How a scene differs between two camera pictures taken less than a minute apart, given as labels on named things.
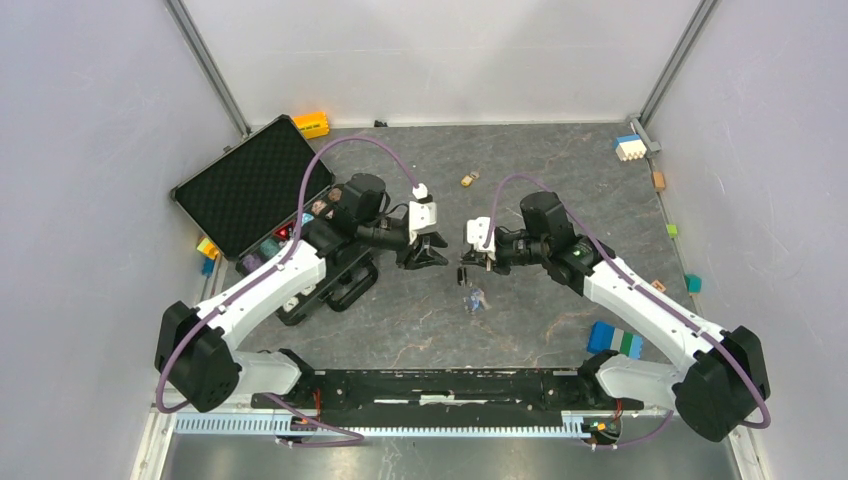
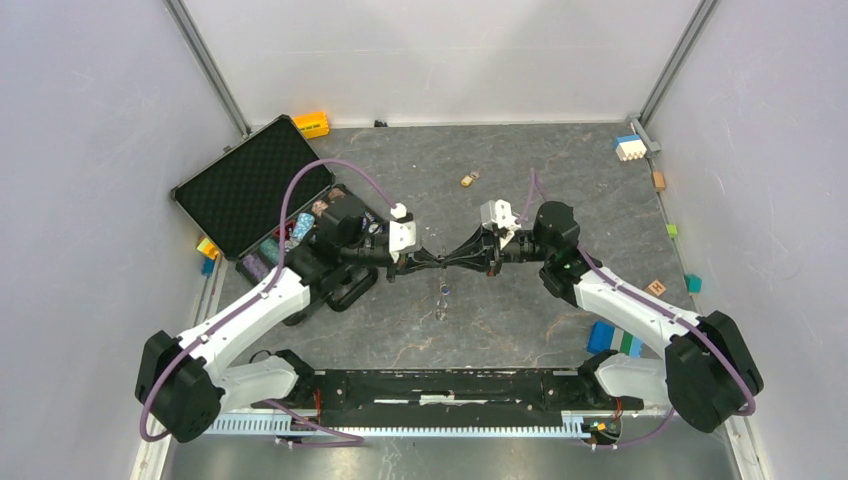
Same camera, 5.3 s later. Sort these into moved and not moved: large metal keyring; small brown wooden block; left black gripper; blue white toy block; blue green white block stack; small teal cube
Moved: large metal keyring; left black gripper
Not moved: small brown wooden block; blue white toy block; blue green white block stack; small teal cube
